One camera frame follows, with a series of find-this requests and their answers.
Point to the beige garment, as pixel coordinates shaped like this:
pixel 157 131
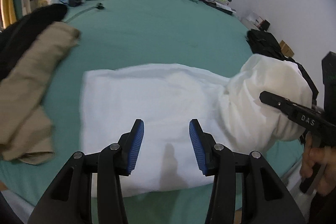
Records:
pixel 25 128

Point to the small cardboard box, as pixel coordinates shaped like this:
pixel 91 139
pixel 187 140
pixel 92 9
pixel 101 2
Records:
pixel 285 49

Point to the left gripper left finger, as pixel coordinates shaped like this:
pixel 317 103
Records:
pixel 133 145

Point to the white shirt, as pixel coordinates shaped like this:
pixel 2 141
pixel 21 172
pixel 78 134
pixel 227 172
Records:
pixel 167 96

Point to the black bag on floor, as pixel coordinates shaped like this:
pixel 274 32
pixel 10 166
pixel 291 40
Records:
pixel 264 43

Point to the yellow curtain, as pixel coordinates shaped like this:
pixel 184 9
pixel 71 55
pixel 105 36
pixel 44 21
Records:
pixel 8 15

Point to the green bed sheet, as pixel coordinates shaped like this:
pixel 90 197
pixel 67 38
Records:
pixel 129 33

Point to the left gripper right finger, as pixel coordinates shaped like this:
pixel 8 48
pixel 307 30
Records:
pixel 200 145

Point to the black garment pile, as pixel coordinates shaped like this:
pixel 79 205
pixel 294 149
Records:
pixel 18 37

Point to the white box black device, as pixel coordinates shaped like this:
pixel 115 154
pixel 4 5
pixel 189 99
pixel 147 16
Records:
pixel 255 22

